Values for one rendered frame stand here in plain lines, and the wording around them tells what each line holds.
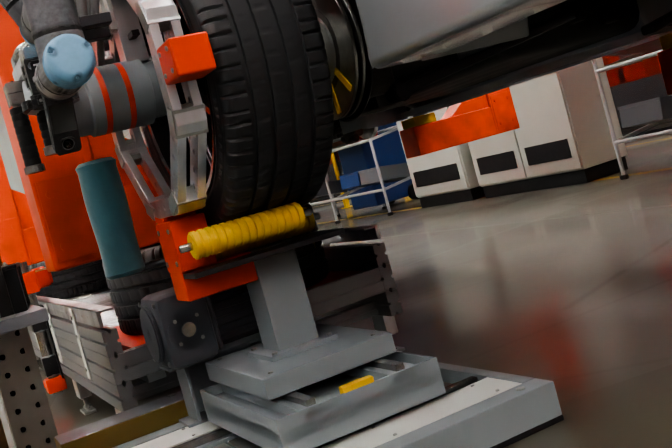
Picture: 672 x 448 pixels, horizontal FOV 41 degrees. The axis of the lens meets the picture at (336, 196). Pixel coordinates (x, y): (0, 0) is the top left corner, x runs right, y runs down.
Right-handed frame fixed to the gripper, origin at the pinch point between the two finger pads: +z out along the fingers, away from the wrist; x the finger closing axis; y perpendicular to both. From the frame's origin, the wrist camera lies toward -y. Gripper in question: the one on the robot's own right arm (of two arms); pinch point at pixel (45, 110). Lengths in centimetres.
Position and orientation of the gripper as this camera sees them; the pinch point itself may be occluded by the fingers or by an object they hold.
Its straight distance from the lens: 176.6
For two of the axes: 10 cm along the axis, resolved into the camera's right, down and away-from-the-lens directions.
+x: -8.7, 2.5, -4.3
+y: -2.6, -9.7, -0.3
